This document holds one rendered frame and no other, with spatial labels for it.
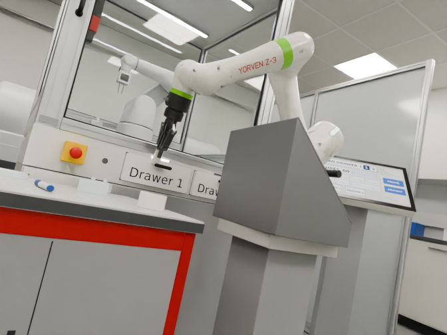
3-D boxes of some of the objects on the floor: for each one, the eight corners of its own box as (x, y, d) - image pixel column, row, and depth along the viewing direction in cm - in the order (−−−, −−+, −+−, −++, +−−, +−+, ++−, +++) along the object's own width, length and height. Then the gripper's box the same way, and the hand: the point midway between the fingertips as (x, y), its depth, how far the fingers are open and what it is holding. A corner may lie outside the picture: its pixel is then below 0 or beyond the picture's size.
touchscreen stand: (388, 450, 125) (424, 196, 136) (274, 414, 132) (317, 175, 143) (354, 383, 174) (382, 200, 185) (273, 359, 181) (304, 185, 192)
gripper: (161, 103, 127) (142, 157, 131) (172, 110, 116) (149, 168, 121) (178, 109, 131) (158, 161, 135) (189, 116, 121) (167, 172, 125)
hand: (157, 157), depth 127 cm, fingers closed
